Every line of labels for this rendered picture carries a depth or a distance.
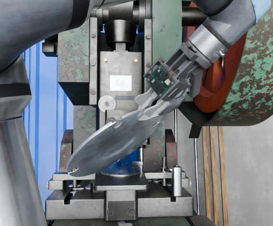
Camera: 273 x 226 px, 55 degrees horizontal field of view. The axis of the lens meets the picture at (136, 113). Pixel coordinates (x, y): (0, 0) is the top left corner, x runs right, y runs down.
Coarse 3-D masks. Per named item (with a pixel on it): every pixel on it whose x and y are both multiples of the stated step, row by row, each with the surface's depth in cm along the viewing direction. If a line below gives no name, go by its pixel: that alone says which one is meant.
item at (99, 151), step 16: (112, 128) 60; (128, 128) 66; (144, 128) 72; (80, 144) 59; (96, 144) 62; (112, 144) 70; (128, 144) 76; (80, 160) 64; (96, 160) 70; (112, 160) 79; (80, 176) 74
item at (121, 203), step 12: (108, 168) 85; (120, 168) 85; (132, 168) 85; (96, 180) 70; (108, 180) 70; (120, 180) 70; (132, 180) 70; (144, 180) 70; (108, 192) 76; (120, 192) 76; (132, 192) 76; (108, 204) 76; (120, 204) 76; (132, 204) 76; (108, 216) 75; (120, 216) 76; (132, 216) 76
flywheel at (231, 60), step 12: (240, 48) 73; (228, 60) 89; (204, 72) 113; (216, 72) 101; (228, 72) 89; (204, 84) 113; (216, 84) 99; (228, 84) 81; (204, 96) 103; (216, 96) 90; (204, 108) 102; (216, 108) 90
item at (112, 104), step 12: (108, 60) 86; (120, 60) 87; (132, 60) 87; (108, 72) 86; (120, 72) 87; (132, 72) 87; (108, 84) 86; (120, 84) 86; (132, 84) 87; (108, 96) 85; (120, 96) 86; (132, 96) 87; (108, 108) 85; (120, 108) 86; (132, 108) 87; (108, 120) 83
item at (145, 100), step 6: (150, 90) 60; (138, 96) 59; (144, 96) 61; (150, 96) 62; (156, 96) 62; (138, 102) 61; (144, 102) 63; (150, 102) 63; (138, 108) 64; (144, 108) 63
